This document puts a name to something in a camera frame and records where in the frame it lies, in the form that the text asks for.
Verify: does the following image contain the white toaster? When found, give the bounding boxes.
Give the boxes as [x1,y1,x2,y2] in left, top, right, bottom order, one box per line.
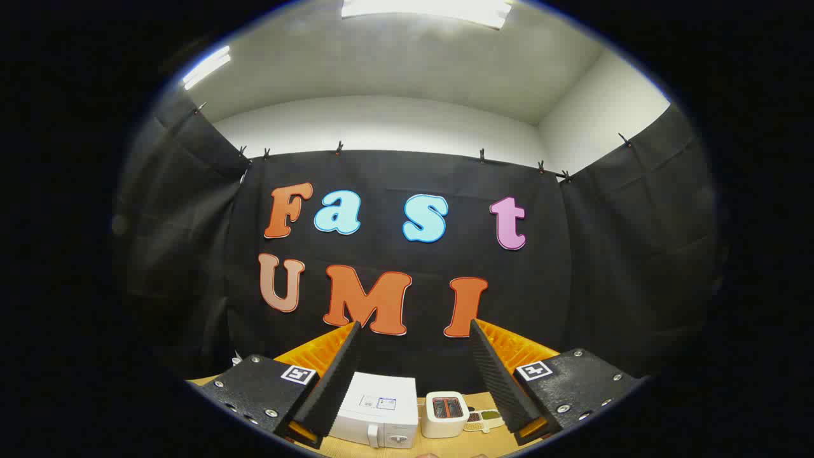
[421,391,470,439]

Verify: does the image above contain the small ceiling light panel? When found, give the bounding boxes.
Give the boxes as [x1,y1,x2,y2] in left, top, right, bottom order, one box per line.
[181,46,231,90]

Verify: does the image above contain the row of black cloth clips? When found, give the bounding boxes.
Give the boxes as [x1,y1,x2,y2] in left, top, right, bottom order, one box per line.
[194,102,633,185]

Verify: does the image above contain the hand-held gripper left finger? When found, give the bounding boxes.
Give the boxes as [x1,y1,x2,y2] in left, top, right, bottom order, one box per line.
[186,321,362,450]

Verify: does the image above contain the large ceiling light panel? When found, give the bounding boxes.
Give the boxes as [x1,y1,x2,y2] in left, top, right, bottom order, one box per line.
[341,0,513,30]

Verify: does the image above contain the white microwave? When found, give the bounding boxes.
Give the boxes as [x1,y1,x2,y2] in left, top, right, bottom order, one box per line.
[329,372,420,450]

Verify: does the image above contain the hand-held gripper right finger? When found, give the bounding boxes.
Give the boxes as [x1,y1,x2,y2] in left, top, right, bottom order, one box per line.
[469,318,643,446]

